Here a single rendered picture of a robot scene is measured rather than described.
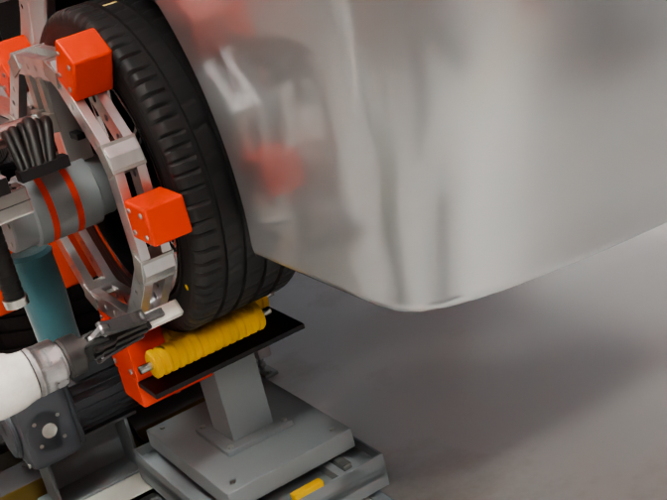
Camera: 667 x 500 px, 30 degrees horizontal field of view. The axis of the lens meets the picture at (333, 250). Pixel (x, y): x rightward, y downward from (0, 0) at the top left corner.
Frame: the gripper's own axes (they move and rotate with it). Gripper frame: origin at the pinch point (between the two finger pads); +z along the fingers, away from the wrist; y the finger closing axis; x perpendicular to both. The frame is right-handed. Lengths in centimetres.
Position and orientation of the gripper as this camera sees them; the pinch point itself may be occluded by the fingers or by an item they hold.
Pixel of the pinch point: (162, 313)
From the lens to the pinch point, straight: 229.7
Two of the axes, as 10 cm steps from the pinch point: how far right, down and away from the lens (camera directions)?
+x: -5.3, -7.8, 3.3
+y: 2.1, -5.0, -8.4
